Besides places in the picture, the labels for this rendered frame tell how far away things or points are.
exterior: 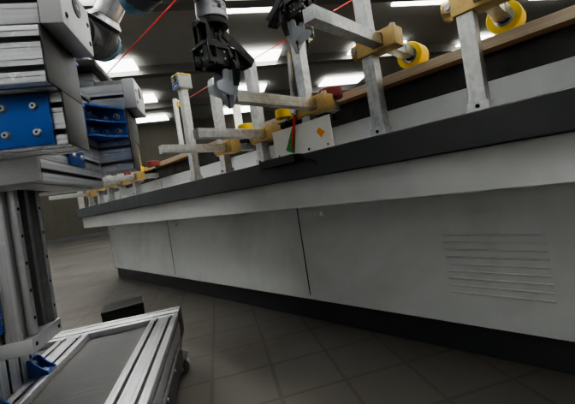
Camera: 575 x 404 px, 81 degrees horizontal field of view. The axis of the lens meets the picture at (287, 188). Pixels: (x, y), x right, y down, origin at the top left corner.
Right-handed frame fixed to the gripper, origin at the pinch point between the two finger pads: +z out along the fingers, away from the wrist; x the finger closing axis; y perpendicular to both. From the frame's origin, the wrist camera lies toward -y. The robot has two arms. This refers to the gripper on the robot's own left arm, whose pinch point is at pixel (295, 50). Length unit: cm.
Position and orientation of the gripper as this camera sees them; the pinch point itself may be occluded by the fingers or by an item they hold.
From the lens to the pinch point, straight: 110.9
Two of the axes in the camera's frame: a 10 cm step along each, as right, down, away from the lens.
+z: 1.5, 9.9, 0.0
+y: 7.0, -1.1, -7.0
